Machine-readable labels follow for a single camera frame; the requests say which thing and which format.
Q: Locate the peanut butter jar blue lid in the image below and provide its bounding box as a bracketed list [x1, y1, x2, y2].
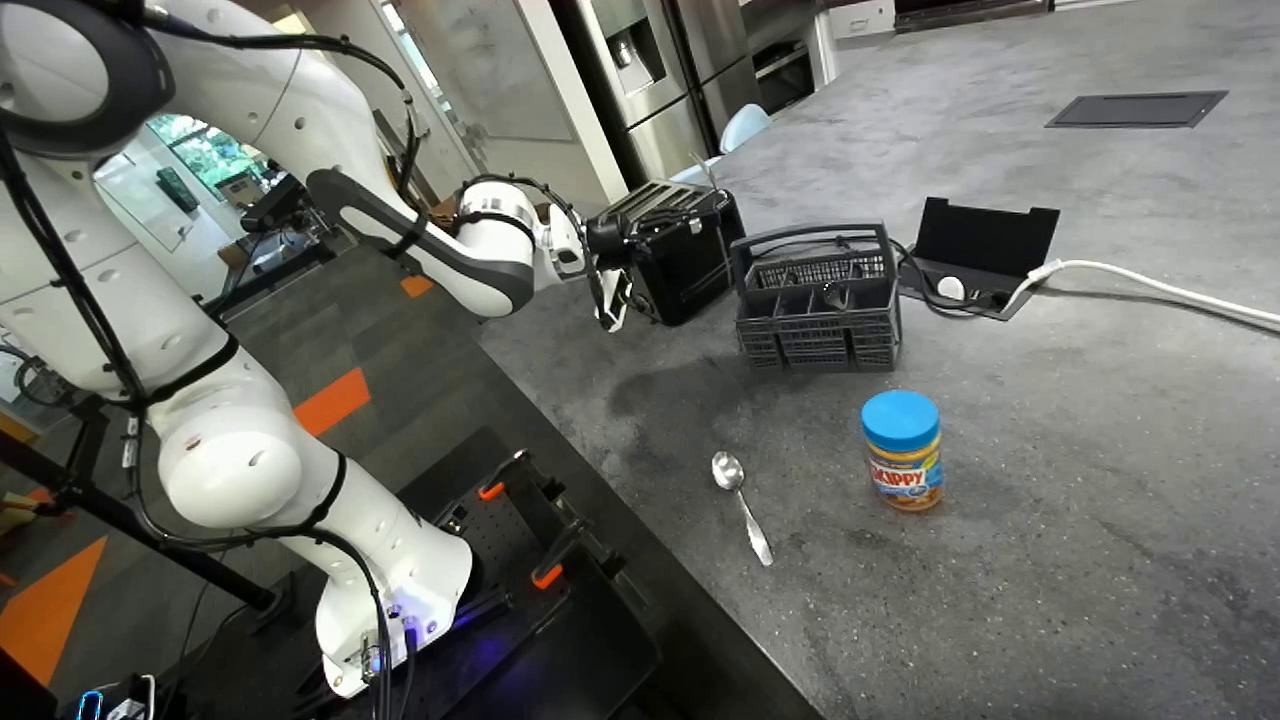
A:
[857, 387, 948, 521]

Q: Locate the grey plastic cutlery stand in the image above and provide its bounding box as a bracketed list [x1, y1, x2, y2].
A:
[727, 220, 912, 375]

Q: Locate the black and silver toaster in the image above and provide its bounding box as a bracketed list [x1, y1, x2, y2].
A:
[593, 178, 750, 333]

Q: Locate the silver metal spoon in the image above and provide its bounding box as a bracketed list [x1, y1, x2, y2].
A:
[702, 449, 778, 573]

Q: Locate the black open box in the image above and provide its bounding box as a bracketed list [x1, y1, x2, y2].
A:
[912, 190, 1065, 318]

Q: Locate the white power cable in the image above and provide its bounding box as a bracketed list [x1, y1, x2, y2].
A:
[997, 257, 1280, 337]

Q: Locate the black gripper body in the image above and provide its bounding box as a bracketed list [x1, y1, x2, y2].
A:
[577, 212, 640, 288]

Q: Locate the black robot mount platform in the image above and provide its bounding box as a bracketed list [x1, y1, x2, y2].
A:
[196, 423, 672, 720]

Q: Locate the black tripod stand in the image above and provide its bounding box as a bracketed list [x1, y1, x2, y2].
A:
[0, 433, 289, 613]

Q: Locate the black clamp with orange handle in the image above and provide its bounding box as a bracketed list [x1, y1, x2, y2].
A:
[521, 512, 607, 600]
[469, 444, 535, 512]

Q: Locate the dark countertop vent grate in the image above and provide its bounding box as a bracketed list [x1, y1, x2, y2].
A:
[1044, 87, 1230, 131]

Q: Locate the stainless steel refrigerator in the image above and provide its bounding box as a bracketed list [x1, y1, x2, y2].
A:
[552, 0, 827, 183]

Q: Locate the light blue chair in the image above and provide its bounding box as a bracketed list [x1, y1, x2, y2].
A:
[664, 101, 775, 189]

